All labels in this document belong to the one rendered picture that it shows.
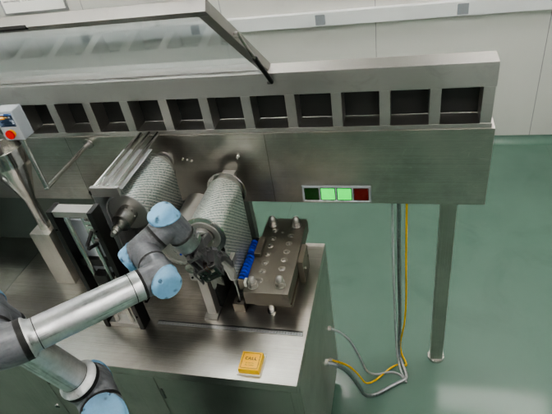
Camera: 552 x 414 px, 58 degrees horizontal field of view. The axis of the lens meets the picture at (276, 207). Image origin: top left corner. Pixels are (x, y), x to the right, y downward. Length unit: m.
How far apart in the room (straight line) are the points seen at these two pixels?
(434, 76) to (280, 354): 1.00
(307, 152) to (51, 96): 0.96
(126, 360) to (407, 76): 1.31
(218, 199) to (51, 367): 0.71
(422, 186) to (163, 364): 1.07
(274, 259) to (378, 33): 2.55
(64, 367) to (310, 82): 1.08
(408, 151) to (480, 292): 1.57
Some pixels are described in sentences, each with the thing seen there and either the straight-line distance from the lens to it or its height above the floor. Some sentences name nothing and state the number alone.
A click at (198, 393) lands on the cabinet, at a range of 1.88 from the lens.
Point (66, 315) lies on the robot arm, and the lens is 1.21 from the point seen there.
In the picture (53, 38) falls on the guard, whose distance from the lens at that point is 1.54.
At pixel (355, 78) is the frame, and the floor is 1.62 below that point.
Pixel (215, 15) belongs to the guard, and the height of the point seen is 1.94.
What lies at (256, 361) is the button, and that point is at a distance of 1.68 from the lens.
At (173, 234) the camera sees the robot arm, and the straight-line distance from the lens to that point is 1.33.
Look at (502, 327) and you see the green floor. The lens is 2.99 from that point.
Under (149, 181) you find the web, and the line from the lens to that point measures 1.73.
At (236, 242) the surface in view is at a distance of 1.76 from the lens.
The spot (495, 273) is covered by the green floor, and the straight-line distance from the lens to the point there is 3.25.
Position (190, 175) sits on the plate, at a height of 1.26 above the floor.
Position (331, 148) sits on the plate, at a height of 1.38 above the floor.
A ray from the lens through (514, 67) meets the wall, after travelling 4.20.
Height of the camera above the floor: 2.26
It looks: 37 degrees down
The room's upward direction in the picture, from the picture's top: 10 degrees counter-clockwise
